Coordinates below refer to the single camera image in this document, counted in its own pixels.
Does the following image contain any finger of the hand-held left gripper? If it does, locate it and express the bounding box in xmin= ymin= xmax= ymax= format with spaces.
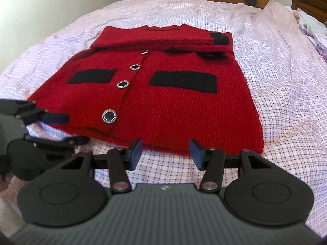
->
xmin=24 ymin=133 xmax=90 ymax=154
xmin=0 ymin=98 xmax=70 ymax=127

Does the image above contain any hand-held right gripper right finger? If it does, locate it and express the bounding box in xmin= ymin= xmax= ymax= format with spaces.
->
xmin=188 ymin=139 xmax=272 ymax=193

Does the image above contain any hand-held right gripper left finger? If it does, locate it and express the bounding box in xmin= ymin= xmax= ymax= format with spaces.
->
xmin=60 ymin=138 xmax=143 ymax=193

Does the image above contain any red knit cardigan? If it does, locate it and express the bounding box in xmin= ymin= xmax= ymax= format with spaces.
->
xmin=26 ymin=24 xmax=265 ymax=157

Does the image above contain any pink checked bed sheet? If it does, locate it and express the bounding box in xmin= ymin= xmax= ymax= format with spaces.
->
xmin=0 ymin=0 xmax=327 ymax=235

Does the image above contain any crumpled white purple cloth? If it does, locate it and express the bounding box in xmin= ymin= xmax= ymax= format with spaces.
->
xmin=294 ymin=8 xmax=327 ymax=37

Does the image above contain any wooden headboard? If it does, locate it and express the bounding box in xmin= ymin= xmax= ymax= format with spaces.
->
xmin=291 ymin=0 xmax=327 ymax=25

